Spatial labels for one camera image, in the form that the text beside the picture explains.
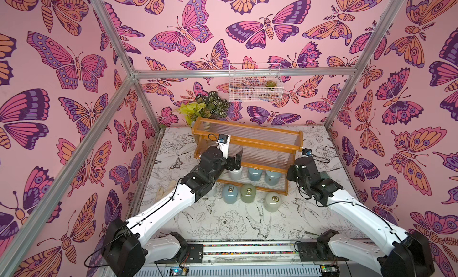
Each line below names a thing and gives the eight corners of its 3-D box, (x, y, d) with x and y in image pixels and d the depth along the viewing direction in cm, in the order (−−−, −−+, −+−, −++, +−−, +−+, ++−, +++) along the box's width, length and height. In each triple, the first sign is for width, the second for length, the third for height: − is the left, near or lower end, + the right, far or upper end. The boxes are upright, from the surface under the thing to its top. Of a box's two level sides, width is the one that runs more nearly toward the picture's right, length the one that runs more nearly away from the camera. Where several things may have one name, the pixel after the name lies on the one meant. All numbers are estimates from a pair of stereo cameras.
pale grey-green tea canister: (264, 212, 87) (267, 205, 80) (263, 199, 91) (265, 191, 84) (279, 212, 87) (282, 205, 80) (277, 199, 91) (280, 191, 84)
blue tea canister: (223, 203, 89) (222, 196, 83) (223, 191, 94) (222, 184, 87) (238, 203, 89) (238, 196, 83) (237, 191, 93) (238, 184, 87)
